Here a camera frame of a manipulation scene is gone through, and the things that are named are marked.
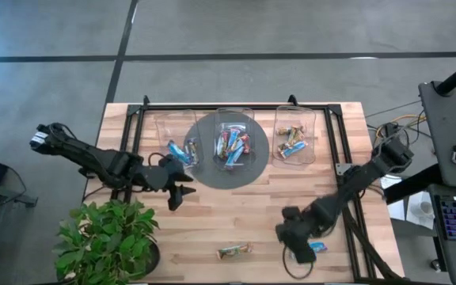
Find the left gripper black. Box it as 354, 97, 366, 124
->
142, 164, 197, 212

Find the light blue granola bar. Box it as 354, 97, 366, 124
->
167, 140, 192, 165

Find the purple oatmeal raisin granola bar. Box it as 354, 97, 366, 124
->
186, 137, 200, 164

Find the red white granola bar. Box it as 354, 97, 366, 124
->
238, 133, 252, 154

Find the brown yellow granola bar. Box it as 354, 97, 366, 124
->
287, 130, 306, 146

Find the green orange cashew granola bar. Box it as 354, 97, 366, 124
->
216, 243, 254, 260

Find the round grey woven mat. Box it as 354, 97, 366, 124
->
183, 112, 271, 190

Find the clear plastic bin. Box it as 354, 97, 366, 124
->
213, 107, 256, 172
272, 104, 317, 166
155, 109, 202, 169

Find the black plant pot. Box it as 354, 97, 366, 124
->
132, 240, 162, 280

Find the green leafy plant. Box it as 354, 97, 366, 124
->
51, 199, 161, 285

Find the white paper sheet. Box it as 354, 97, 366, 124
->
380, 173, 435, 230

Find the black desk beam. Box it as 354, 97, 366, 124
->
384, 164, 443, 205

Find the dark grey keyboard desk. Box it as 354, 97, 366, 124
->
427, 184, 456, 285

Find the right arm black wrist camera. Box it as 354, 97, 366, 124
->
289, 237, 317, 265

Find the black cable loop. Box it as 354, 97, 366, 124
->
147, 152, 169, 167
282, 245, 315, 280

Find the silver corner bracket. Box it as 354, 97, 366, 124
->
335, 161, 355, 177

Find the black aluminium table frame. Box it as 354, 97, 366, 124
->
111, 94, 403, 283

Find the yellow cable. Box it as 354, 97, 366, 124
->
374, 113, 427, 139

